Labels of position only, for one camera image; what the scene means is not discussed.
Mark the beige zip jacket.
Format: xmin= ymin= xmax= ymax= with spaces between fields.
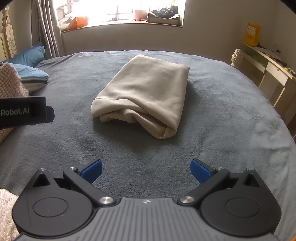
xmin=91 ymin=54 xmax=190 ymax=140

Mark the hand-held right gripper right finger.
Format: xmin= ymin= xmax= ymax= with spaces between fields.
xmin=177 ymin=159 xmax=266 ymax=206

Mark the pile of dark clothes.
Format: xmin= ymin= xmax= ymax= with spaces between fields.
xmin=150 ymin=7 xmax=179 ymax=19

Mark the pink checked blanket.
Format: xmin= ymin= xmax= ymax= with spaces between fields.
xmin=0 ymin=62 xmax=29 ymax=144

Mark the yellow box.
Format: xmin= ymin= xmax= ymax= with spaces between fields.
xmin=245 ymin=22 xmax=261 ymax=46

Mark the light blue pillow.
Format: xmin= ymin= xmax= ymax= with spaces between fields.
xmin=13 ymin=64 xmax=49 ymax=81

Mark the orange bag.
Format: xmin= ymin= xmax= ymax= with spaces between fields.
xmin=67 ymin=16 xmax=89 ymax=30

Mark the grey curtain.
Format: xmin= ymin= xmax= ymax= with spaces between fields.
xmin=31 ymin=0 xmax=64 ymax=58

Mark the white folded bedding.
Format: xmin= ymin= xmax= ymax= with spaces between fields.
xmin=22 ymin=79 xmax=48 ymax=95

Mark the white fluffy cloth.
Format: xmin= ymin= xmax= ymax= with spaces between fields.
xmin=0 ymin=189 xmax=19 ymax=241

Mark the pink pot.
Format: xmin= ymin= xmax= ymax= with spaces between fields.
xmin=132 ymin=9 xmax=148 ymax=20

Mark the flat cardboard tray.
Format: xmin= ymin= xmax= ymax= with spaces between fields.
xmin=147 ymin=13 xmax=181 ymax=26

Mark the white wooden desk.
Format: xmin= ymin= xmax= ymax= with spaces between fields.
xmin=240 ymin=42 xmax=296 ymax=132

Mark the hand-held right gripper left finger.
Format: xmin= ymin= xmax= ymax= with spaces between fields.
xmin=31 ymin=159 xmax=115 ymax=207

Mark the grey-blue bed blanket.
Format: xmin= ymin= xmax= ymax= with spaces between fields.
xmin=0 ymin=50 xmax=296 ymax=241

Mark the cream carved headboard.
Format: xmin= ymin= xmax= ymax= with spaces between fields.
xmin=0 ymin=5 xmax=18 ymax=62

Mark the bright window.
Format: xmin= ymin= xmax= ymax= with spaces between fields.
xmin=53 ymin=0 xmax=186 ymax=28

